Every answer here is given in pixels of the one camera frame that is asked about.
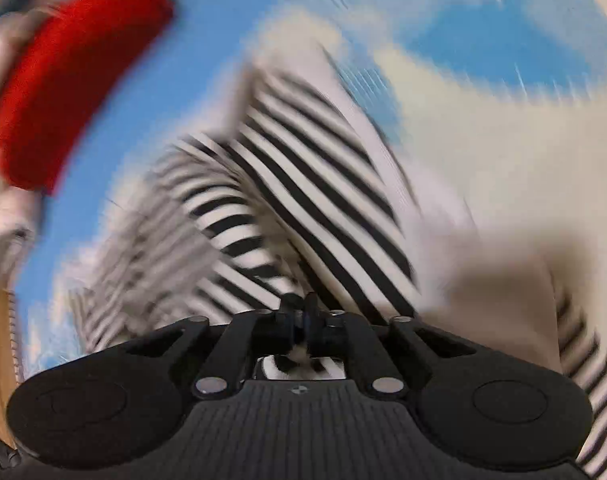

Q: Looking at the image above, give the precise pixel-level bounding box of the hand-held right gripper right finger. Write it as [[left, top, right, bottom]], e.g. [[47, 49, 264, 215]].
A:
[[304, 292, 489, 401]]

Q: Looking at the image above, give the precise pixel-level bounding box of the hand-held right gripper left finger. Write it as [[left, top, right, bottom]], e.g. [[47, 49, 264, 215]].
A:
[[116, 292, 304, 401]]

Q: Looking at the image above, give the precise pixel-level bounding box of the striped white hooded top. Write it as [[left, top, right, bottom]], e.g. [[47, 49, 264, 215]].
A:
[[68, 60, 607, 478]]

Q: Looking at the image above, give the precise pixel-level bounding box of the speckled white folded quilt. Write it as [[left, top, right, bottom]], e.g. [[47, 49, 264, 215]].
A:
[[0, 160, 48, 287]]

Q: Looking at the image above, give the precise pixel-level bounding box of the red folded blanket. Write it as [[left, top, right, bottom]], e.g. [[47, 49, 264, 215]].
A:
[[0, 0, 175, 196]]

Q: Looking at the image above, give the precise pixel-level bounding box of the cream folded blanket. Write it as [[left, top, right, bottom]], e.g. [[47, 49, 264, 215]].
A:
[[0, 0, 59, 128]]

